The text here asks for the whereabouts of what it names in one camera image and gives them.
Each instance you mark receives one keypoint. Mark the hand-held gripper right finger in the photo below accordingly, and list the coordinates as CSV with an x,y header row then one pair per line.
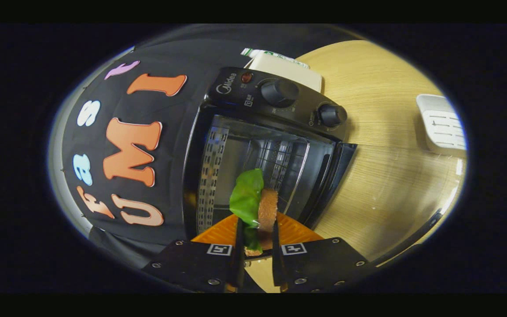
x,y
319,264

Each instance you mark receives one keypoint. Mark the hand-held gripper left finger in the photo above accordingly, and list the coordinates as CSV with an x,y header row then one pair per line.
x,y
192,264

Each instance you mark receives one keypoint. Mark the white bread lettuce sandwich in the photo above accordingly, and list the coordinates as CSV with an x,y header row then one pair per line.
x,y
267,211

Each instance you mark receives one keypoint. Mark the black toaster oven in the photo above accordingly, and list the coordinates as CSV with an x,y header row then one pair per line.
x,y
280,105

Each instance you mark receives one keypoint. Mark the white pop-up toaster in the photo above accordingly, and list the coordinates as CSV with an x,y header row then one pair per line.
x,y
288,72

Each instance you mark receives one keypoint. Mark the black backdrop cloth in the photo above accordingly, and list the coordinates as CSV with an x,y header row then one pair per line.
x,y
174,211

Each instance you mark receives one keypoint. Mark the white rectangular tray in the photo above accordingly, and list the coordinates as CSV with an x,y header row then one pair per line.
x,y
442,125

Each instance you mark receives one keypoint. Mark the white bottle green label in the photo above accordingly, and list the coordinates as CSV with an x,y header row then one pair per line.
x,y
275,54

